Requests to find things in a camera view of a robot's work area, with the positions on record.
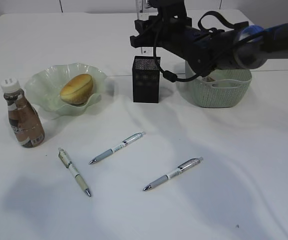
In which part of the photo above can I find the green plastic woven basket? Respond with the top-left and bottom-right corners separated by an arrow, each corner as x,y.
183,69 -> 252,108

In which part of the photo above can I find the brown bread loaf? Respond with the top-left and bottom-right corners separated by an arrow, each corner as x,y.
60,73 -> 94,105

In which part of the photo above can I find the clear plastic ruler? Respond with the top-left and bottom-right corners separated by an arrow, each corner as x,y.
135,0 -> 150,55

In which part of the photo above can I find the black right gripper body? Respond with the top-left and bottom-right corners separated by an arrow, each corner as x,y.
130,15 -> 193,50

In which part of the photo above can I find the green wavy glass plate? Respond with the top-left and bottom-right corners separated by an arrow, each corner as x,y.
25,63 -> 107,116

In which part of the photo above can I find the blue grip pen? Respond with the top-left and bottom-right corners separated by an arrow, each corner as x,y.
89,131 -> 146,165

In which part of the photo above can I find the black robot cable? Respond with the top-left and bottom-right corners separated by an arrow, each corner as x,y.
152,11 -> 249,83

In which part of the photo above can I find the black mesh pen holder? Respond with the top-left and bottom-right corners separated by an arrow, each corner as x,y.
132,55 -> 160,104

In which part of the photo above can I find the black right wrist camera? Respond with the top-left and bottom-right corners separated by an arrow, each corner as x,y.
146,0 -> 187,19

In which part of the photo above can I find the beige grip ballpoint pen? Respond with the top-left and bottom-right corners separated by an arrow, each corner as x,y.
58,148 -> 92,197

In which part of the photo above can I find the grey grip ballpoint pen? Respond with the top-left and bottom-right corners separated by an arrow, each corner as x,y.
143,157 -> 203,192

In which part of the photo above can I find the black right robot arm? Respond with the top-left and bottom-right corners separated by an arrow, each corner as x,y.
130,16 -> 288,77

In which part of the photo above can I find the brown coffee drink bottle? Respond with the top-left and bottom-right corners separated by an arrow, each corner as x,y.
1,78 -> 45,148

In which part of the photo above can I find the small grey paper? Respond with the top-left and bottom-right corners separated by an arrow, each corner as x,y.
206,76 -> 216,82

